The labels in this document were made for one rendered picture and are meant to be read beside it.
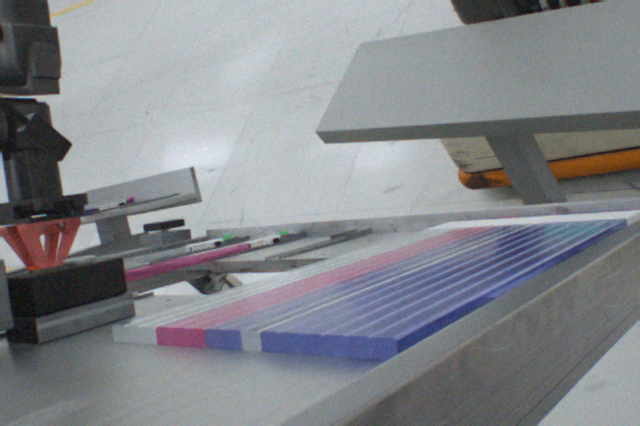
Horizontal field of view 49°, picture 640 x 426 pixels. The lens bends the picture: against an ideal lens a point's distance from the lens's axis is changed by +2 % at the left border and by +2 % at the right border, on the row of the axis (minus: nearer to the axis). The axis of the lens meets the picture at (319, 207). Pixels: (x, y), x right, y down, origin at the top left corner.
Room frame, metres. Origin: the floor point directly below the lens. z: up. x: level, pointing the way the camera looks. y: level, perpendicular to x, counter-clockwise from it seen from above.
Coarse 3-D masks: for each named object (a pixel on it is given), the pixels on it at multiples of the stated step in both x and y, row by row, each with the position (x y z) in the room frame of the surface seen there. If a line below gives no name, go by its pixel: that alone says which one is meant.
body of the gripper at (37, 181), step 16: (16, 160) 0.76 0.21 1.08; (32, 160) 0.76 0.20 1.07; (48, 160) 0.76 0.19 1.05; (16, 176) 0.76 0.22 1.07; (32, 176) 0.75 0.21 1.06; (48, 176) 0.75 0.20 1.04; (16, 192) 0.75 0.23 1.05; (32, 192) 0.74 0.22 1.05; (48, 192) 0.74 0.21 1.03; (0, 208) 0.76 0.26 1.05; (32, 208) 0.72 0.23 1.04; (48, 208) 0.71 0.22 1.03
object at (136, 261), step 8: (224, 240) 0.83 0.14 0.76; (176, 248) 0.80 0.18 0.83; (184, 248) 0.80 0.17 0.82; (136, 256) 0.78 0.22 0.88; (144, 256) 0.77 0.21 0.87; (152, 256) 0.78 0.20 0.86; (160, 256) 0.78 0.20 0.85; (168, 256) 0.78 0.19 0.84; (128, 264) 0.76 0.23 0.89; (136, 264) 0.76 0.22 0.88
